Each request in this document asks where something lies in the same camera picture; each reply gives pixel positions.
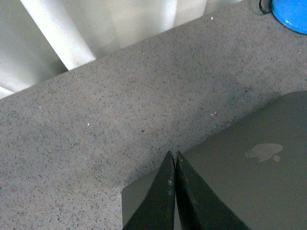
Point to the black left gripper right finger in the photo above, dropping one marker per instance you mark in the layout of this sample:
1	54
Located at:
198	205

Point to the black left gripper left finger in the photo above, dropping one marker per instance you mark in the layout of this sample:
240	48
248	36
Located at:
157	210

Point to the silver laptop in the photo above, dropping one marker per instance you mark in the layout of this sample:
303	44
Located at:
257	167

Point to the white curtain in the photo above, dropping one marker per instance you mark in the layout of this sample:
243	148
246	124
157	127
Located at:
41	39

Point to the blue lamp base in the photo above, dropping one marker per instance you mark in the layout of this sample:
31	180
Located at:
292	14

